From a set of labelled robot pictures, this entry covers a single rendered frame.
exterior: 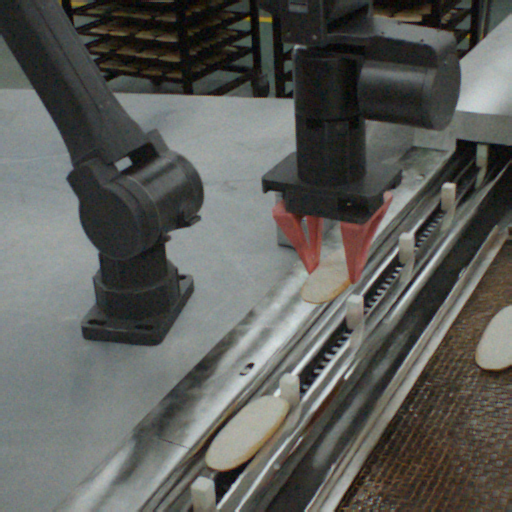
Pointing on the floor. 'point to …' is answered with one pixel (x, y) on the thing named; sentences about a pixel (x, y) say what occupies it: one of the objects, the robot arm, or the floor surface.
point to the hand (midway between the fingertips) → (334, 268)
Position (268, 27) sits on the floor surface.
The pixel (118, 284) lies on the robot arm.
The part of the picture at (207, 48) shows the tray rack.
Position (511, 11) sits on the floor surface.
